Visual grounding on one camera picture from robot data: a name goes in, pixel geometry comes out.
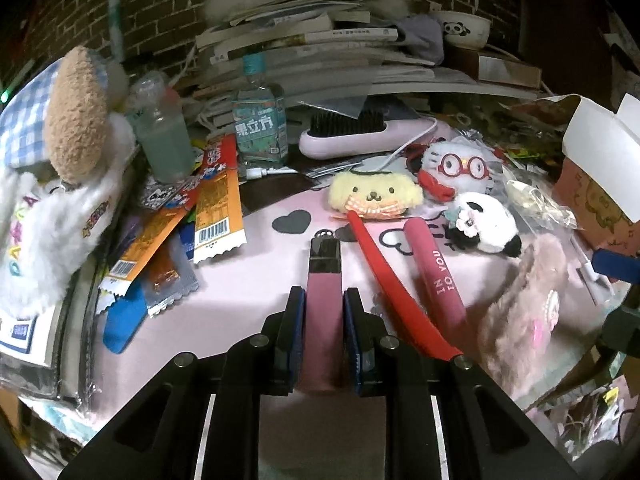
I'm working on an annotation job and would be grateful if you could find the panda ceramic bowl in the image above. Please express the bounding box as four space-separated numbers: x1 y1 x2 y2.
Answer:
431 11 491 50

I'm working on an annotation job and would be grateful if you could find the pink rectangular lip gloss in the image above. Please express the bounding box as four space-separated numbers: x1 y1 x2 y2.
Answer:
298 234 343 394

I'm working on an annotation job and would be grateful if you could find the white plush with red glasses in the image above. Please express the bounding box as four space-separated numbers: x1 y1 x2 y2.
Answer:
416 141 494 203

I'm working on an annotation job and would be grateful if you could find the pink tube with text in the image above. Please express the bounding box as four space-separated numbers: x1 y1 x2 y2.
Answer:
404 218 472 350

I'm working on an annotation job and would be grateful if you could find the red plastic hair clip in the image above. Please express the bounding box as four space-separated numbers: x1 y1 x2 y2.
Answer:
347 211 462 361

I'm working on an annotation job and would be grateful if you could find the clear green liquid bottle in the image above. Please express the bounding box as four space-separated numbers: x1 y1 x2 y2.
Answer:
127 70 195 183

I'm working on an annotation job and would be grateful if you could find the blue snack packet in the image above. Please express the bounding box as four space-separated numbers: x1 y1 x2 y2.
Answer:
103 280 146 354

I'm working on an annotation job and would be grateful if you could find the yellow dog plush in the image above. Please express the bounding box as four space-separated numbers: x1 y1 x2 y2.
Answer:
328 171 424 220

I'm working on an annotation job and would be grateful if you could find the brown and white plush toy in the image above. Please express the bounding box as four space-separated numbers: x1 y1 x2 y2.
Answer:
1 46 136 318

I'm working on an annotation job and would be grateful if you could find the orange snack packet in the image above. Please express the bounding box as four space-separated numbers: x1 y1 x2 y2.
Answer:
193 134 247 266
99 190 196 296

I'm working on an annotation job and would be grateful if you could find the stack of books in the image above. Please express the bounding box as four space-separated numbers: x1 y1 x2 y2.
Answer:
193 0 537 115

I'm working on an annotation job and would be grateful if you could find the pink fluffy headband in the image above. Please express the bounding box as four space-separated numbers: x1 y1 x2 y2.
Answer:
477 233 568 400

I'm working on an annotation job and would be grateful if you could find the panda plush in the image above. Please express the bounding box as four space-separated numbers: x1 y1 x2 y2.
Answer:
445 192 522 258

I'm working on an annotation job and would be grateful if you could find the teal label drink bottle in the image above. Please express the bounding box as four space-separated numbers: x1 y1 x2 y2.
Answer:
232 53 288 167

